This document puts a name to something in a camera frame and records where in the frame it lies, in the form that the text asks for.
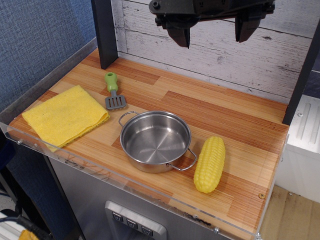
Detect dark left upright post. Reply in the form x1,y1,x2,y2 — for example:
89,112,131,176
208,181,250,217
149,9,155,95
91,0,119,70

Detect yellow folded cloth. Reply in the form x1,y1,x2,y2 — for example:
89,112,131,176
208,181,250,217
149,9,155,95
22,85,110,152

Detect dark right upright post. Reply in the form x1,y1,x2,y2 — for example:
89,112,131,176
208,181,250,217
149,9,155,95
282,0,320,125

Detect yellow plastic corn cob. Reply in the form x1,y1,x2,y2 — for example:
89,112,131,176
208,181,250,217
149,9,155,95
193,136,226,194

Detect white grooved side block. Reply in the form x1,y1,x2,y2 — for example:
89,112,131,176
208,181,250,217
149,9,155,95
275,95,320,203

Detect small stainless steel pot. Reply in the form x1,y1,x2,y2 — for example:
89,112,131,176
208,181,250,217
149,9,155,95
118,110,198,174

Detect silver button control panel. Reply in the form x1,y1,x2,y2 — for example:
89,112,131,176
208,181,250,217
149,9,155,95
104,200,167,240

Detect clear acrylic front guard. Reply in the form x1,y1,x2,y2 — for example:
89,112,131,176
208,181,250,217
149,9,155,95
0,123,260,240

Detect green handled grey toy spatula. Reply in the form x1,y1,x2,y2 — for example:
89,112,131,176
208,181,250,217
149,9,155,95
104,72,127,110

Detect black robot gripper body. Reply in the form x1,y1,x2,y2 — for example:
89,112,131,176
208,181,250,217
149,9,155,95
149,0,275,27

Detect dark upright post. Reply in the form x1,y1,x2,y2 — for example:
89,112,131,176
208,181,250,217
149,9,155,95
91,0,119,70
282,0,320,125

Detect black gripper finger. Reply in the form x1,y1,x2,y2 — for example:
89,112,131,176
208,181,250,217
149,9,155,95
235,12,261,43
167,26,190,48

